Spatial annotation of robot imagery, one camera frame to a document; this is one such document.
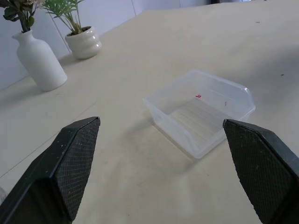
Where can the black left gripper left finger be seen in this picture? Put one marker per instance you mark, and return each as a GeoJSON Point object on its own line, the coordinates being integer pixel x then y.
{"type": "Point", "coordinates": [53, 172]}

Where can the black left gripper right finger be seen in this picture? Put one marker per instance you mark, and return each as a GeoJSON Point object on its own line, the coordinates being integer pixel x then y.
{"type": "Point", "coordinates": [264, 168]}

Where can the clear plastic container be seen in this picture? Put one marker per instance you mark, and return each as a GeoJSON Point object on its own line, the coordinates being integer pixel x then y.
{"type": "Point", "coordinates": [201, 112]}

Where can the white ceramic bottle vase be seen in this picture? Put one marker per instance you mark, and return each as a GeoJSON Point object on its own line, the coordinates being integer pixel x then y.
{"type": "Point", "coordinates": [39, 63]}

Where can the white ribbed plant pot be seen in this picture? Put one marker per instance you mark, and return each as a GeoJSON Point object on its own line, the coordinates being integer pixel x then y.
{"type": "Point", "coordinates": [84, 44]}

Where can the green artificial plant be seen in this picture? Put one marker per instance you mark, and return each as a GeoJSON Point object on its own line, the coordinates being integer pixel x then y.
{"type": "Point", "coordinates": [67, 14]}

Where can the dark leafy flower sprig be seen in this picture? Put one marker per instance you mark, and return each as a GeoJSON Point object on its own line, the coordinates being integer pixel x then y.
{"type": "Point", "coordinates": [19, 11]}

